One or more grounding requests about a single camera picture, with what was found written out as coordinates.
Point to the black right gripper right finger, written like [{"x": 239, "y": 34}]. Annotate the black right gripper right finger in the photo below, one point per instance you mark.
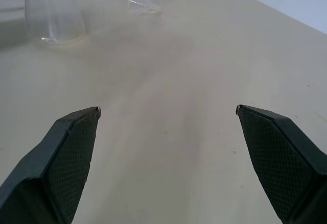
[{"x": 278, "y": 157}]

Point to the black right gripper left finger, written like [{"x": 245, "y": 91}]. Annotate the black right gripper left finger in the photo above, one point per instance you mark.
[{"x": 58, "y": 168}]

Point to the large clear conical flask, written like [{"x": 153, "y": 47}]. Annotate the large clear conical flask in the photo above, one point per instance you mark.
[{"x": 53, "y": 12}]

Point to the small clear conical flask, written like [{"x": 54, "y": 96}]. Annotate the small clear conical flask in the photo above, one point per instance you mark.
[{"x": 143, "y": 2}]

